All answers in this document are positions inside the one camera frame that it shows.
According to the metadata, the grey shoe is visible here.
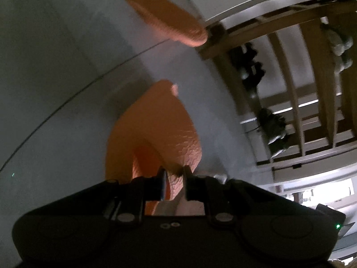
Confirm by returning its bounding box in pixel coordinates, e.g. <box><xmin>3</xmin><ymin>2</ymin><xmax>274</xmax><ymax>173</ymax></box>
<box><xmin>333</xmin><ymin>56</ymin><xmax>353</xmax><ymax>74</ymax></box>
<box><xmin>321</xmin><ymin>22</ymin><xmax>353</xmax><ymax>57</ymax></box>

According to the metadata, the orange slide sandal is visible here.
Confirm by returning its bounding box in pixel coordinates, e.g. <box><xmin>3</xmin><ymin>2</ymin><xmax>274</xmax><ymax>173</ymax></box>
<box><xmin>123</xmin><ymin>0</ymin><xmax>208</xmax><ymax>47</ymax></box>
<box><xmin>105</xmin><ymin>80</ymin><xmax>202</xmax><ymax>216</ymax></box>

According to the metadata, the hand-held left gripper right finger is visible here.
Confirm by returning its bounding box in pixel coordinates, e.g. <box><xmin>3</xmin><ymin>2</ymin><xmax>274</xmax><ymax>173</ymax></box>
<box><xmin>183</xmin><ymin>166</ymin><xmax>246</xmax><ymax>228</ymax></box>

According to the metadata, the dark lace-up shoe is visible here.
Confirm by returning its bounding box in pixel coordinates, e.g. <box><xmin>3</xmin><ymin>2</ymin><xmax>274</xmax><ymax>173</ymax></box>
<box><xmin>258</xmin><ymin>107</ymin><xmax>289</xmax><ymax>157</ymax></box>

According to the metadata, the wooden shoe rack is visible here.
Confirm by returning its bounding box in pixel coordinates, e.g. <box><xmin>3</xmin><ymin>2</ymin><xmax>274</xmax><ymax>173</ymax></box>
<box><xmin>197</xmin><ymin>0</ymin><xmax>357</xmax><ymax>171</ymax></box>

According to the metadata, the white panelled door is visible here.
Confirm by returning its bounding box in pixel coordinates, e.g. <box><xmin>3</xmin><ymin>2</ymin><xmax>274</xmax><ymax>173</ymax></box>
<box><xmin>205</xmin><ymin>0</ymin><xmax>357</xmax><ymax>24</ymax></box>

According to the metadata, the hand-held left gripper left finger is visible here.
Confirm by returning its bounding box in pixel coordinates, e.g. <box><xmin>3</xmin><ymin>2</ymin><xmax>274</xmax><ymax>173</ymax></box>
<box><xmin>102</xmin><ymin>166</ymin><xmax>168</xmax><ymax>227</ymax></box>

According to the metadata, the black cleat shoe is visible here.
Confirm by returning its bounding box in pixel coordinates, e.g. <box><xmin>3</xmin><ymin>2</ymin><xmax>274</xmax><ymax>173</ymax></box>
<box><xmin>229</xmin><ymin>42</ymin><xmax>258</xmax><ymax>80</ymax></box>
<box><xmin>241</xmin><ymin>61</ymin><xmax>265</xmax><ymax>99</ymax></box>

